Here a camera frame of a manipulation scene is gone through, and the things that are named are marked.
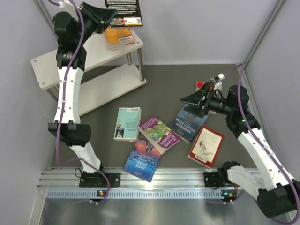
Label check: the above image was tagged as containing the purple storey treehouse book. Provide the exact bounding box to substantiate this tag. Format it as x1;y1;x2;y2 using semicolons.
138;116;180;155

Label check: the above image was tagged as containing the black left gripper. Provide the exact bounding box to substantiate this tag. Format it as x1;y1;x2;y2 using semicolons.
73;1;117;45

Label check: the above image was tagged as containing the red treehouse book on table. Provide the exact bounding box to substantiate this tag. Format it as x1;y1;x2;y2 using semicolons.
195;81;206;91

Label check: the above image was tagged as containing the dark blue Nineteen Eighty-Four book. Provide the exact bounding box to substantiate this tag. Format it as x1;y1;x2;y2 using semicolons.
170;104;209;143

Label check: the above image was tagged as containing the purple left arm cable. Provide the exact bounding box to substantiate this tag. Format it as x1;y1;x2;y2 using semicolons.
48;0;111;206

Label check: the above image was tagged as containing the blue Jane Eyre book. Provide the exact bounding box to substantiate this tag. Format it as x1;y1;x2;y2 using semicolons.
123;133;161;182

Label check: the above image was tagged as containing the orange Charlie Chocolate Factory book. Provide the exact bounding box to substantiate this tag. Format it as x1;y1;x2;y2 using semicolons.
104;28;134;45

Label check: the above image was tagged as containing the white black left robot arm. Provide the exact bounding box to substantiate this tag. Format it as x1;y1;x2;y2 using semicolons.
48;1;117;186

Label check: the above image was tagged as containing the aluminium front rail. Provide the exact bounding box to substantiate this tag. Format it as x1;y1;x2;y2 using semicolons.
37;168;243;199

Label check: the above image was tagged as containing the light teal paperback book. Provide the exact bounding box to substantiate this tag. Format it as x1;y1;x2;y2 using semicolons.
113;107;141;142

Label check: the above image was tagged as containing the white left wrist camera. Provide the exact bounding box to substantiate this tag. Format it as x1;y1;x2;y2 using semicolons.
58;0;80;11

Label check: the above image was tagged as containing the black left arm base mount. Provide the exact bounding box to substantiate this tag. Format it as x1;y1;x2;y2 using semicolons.
79;172;120;188

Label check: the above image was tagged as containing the red Edward Tulane book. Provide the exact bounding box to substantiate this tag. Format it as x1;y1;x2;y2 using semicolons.
187;125;225;168

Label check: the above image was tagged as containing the red storey treehouse book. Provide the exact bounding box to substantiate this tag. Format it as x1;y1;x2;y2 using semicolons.
106;35;135;51

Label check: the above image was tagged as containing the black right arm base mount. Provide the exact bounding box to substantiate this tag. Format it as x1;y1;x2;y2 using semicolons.
203;172;234;189

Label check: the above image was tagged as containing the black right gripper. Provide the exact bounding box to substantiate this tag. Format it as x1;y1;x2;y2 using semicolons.
180;82;234;118

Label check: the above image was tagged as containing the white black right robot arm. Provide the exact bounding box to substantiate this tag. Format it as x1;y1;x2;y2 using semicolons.
181;82;300;218

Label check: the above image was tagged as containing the black treehouse book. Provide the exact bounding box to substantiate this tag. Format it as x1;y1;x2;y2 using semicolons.
105;0;143;28

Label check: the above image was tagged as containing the white two-tier shelf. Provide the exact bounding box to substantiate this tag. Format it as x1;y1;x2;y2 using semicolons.
30;30;147;121

